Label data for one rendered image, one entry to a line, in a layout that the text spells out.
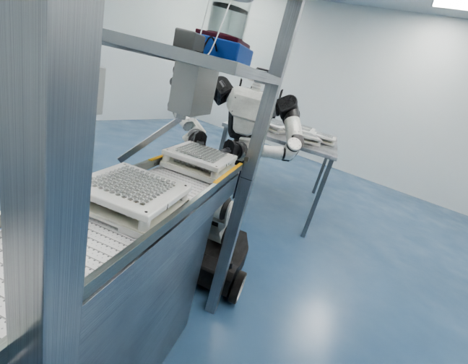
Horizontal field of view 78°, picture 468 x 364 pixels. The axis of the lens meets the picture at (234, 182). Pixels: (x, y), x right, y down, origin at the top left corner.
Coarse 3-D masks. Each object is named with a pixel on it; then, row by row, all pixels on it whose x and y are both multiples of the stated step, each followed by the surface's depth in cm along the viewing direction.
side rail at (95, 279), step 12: (240, 168) 134; (228, 180) 119; (204, 192) 95; (192, 204) 86; (168, 216) 76; (180, 216) 80; (156, 228) 69; (168, 228) 75; (144, 240) 64; (120, 252) 58; (132, 252) 60; (108, 264) 54; (120, 264) 57; (96, 276) 51; (108, 276) 54; (84, 288) 48; (96, 288) 52; (0, 348) 36; (0, 360) 36
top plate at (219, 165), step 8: (184, 144) 127; (168, 152) 113; (176, 152) 114; (184, 160) 112; (192, 160) 111; (200, 160) 112; (224, 160) 119; (232, 160) 123; (208, 168) 110; (216, 168) 109
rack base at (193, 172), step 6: (162, 162) 115; (168, 162) 115; (174, 162) 116; (168, 168) 115; (174, 168) 114; (180, 168) 113; (186, 168) 113; (192, 168) 115; (228, 168) 126; (186, 174) 113; (192, 174) 112; (198, 174) 112; (204, 174) 112; (210, 174) 114; (222, 174) 117; (204, 180) 111; (210, 180) 111
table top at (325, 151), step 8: (272, 120) 384; (272, 136) 269; (280, 136) 279; (336, 136) 383; (304, 144) 270; (336, 144) 318; (312, 152) 256; (320, 152) 254; (328, 152) 262; (336, 152) 272; (336, 160) 252
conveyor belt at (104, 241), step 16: (176, 176) 111; (192, 192) 101; (96, 224) 71; (0, 240) 58; (96, 240) 65; (112, 240) 66; (128, 240) 68; (0, 256) 54; (96, 256) 60; (112, 256) 62; (0, 272) 51; (0, 288) 48; (0, 304) 46; (0, 320) 43; (0, 336) 41
